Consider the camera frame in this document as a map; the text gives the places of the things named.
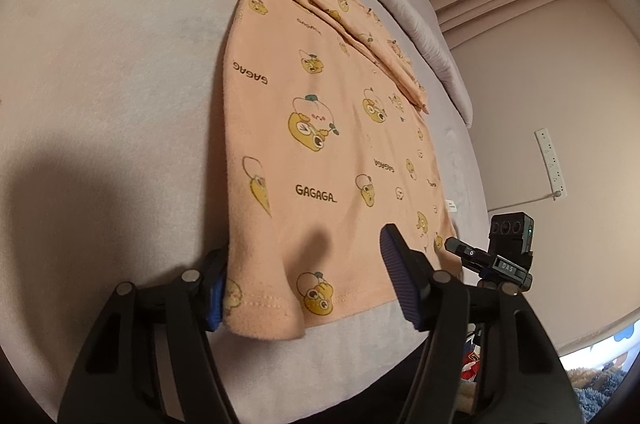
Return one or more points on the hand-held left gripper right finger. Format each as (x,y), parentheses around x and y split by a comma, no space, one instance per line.
(400,279)

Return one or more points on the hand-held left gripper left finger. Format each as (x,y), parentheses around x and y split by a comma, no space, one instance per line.
(216,304)

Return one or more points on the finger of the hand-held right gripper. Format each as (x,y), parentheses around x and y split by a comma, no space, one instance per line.
(462,249)

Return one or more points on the peach cartoon print shirt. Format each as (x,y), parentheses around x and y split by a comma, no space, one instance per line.
(325,154)

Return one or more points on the white power strip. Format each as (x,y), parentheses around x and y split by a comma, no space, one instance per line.
(550,159)

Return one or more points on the red and white item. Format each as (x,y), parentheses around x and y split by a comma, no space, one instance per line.
(470,361)

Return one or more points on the colourful printed mat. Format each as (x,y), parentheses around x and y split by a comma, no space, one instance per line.
(600,379)

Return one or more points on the bed with lilac sheet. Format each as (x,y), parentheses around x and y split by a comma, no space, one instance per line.
(100,104)

